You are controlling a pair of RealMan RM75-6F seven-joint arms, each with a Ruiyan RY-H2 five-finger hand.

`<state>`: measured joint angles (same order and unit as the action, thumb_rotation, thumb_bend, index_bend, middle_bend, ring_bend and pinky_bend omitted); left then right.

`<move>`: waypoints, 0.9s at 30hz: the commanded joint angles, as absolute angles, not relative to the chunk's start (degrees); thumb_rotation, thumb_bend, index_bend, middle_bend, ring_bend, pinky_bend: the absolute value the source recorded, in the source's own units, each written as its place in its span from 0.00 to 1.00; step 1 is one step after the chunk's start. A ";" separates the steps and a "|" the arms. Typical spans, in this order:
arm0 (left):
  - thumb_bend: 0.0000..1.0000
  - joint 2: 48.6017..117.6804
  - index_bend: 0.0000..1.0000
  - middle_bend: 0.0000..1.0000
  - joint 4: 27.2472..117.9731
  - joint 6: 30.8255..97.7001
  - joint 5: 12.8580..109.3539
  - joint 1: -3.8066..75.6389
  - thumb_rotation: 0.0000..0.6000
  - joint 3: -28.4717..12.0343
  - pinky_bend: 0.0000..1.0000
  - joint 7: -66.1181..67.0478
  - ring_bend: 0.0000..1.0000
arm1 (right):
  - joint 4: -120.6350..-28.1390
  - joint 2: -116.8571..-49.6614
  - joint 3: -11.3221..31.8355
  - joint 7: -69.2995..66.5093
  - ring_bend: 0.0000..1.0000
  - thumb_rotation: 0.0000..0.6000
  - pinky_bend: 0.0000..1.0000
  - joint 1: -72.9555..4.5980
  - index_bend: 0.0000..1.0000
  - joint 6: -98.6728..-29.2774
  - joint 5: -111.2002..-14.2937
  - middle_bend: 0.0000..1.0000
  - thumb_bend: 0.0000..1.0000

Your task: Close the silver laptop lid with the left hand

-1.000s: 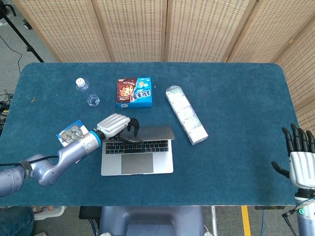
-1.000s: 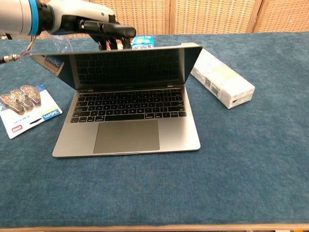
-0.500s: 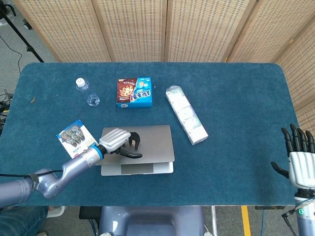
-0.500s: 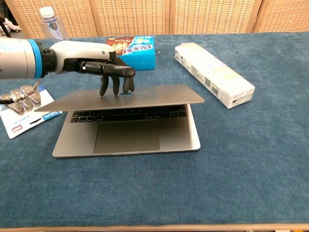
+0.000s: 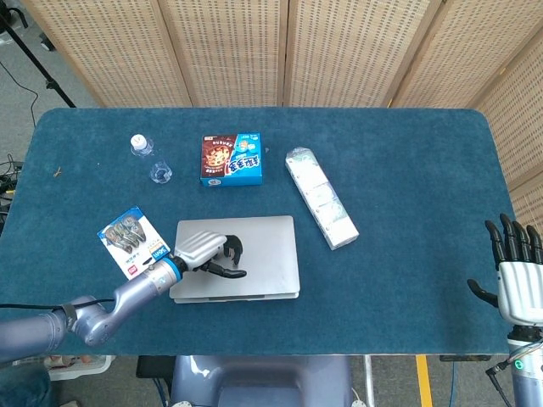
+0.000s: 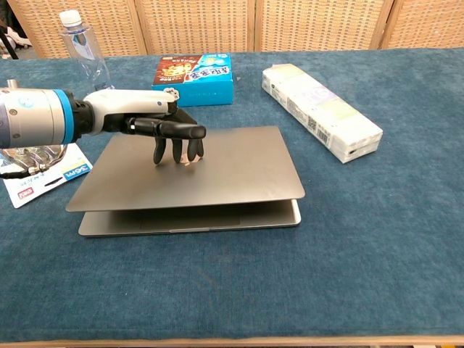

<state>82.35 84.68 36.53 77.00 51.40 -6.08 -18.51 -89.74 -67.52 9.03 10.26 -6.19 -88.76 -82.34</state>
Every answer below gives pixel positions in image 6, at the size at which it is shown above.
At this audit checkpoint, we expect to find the blue cardboard box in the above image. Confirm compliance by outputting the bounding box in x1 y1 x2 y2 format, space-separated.
151 53 234 107

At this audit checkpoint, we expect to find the grey laptop computer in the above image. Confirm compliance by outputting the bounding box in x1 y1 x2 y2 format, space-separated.
65 125 306 239

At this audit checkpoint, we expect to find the correction tape blister pack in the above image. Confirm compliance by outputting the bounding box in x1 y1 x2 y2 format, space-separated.
0 142 94 210

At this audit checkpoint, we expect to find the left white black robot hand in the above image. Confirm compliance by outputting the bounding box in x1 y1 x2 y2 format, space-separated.
73 88 207 165

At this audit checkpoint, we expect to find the black cable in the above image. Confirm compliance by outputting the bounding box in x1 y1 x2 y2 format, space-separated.
0 163 50 180

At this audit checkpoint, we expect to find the white tissue pack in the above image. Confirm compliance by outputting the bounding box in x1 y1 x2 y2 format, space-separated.
261 63 384 165

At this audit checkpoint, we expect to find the blue table cloth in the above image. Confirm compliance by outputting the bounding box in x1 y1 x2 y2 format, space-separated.
0 48 464 342

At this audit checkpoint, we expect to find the woven rattan folding screen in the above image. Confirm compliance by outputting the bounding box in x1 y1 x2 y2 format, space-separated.
6 0 464 60

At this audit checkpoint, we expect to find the clear plastic water bottle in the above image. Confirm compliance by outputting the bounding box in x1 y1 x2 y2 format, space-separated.
59 9 116 92

